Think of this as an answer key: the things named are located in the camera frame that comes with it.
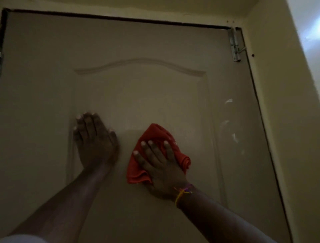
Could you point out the red cloth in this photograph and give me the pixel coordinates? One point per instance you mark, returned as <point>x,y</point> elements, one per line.
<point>156,134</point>

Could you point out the person's left forearm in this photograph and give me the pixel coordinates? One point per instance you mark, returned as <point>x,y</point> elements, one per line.
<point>67,205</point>

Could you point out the person's right hand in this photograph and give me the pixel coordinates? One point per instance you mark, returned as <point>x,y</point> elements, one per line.
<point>162,175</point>

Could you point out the person's left hand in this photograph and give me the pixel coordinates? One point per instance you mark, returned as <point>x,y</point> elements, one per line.
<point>96,145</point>

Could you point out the metal door bolt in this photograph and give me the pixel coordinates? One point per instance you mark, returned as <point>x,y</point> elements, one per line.
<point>235,45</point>

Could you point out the beige panel door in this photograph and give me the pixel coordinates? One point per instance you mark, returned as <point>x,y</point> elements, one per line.
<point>150,87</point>

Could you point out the person's right forearm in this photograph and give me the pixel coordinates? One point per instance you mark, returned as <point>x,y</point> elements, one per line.
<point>217,220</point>

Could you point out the light grey shirt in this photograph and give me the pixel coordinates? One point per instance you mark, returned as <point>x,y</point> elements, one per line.
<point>20,239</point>

